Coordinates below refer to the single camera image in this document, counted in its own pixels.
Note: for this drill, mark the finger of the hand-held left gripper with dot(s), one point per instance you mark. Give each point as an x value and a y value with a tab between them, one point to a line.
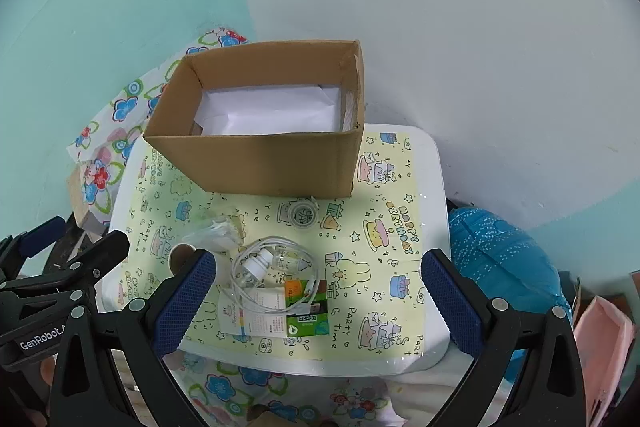
107	249
42	234

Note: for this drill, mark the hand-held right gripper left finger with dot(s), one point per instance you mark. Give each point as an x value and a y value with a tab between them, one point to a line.
187	302

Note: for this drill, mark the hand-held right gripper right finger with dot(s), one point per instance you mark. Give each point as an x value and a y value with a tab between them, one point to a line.
452	302

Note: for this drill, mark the white roll with cardboard core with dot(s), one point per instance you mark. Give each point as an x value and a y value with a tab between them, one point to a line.
179	257

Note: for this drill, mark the clear plastic bag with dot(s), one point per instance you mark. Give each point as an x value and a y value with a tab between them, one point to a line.
220	232

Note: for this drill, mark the white printed packet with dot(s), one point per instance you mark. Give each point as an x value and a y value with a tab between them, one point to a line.
265	312

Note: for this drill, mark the brown cardboard box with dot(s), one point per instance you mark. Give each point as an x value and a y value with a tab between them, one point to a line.
260	167

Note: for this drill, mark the blue dotted bag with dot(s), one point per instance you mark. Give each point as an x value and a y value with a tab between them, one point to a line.
500	257

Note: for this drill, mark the yellow birthday print mat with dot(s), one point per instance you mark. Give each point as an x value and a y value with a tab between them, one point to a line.
380	232

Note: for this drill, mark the small white table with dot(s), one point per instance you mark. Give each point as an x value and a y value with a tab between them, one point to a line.
432	177

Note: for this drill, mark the floral printed cloth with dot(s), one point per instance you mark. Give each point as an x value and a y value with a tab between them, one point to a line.
125	107

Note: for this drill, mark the clear round lidded container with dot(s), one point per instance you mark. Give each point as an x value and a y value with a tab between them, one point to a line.
302	214

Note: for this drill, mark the pink bag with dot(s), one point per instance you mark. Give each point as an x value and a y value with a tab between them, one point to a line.
600	342

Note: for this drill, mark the white paper sheet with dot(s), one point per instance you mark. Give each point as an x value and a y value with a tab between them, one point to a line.
265	112

